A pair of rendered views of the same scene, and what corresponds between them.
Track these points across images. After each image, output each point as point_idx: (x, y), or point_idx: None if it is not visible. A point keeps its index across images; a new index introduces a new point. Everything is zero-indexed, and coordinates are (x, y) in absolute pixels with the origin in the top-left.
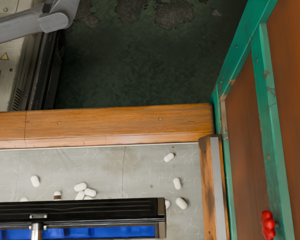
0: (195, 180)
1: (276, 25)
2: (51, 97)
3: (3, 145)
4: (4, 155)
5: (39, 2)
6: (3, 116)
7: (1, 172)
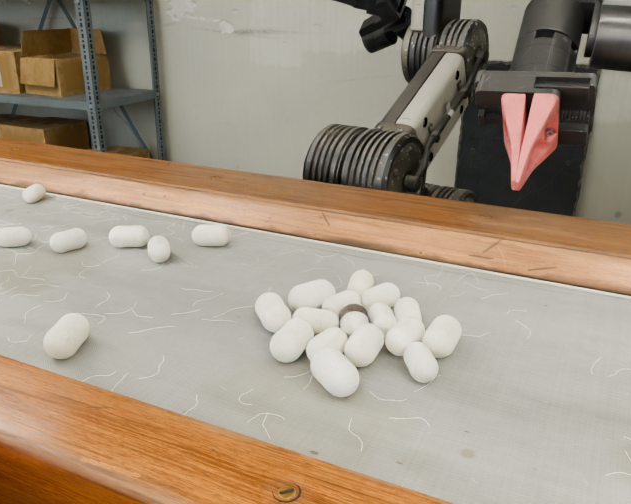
0: None
1: None
2: None
3: None
4: None
5: None
6: None
7: None
